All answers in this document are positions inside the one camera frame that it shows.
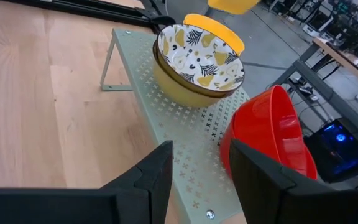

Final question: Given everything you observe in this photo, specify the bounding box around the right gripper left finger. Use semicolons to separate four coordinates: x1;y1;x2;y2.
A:
0;140;175;224

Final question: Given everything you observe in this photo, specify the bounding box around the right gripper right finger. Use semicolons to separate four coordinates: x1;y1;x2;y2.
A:
229;139;358;224

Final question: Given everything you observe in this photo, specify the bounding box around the red plastic mini bowl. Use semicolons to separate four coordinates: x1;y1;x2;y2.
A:
219;116;319;182
232;84;311;178

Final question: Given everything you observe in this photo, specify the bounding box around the pear-patterned ceramic bowl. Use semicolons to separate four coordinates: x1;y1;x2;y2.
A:
155;24;246;95
152;46;231;109

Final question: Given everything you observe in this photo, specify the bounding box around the yellow plastic mini bowl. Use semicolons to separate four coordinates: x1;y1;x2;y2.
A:
208;0;261;16
183;13;246;56

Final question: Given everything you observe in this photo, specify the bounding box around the computer tower with blue lights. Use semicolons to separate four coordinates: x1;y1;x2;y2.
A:
303;118;358;184

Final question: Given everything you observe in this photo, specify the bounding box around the green perforated metal shelf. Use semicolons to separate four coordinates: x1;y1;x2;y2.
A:
100;27;251;224

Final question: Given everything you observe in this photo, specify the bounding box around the wooden desk with grey legs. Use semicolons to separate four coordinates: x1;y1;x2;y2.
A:
272;36;358;150

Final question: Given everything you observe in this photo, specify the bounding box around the black aluminium table frame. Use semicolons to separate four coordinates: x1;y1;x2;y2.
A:
0;0;177;34

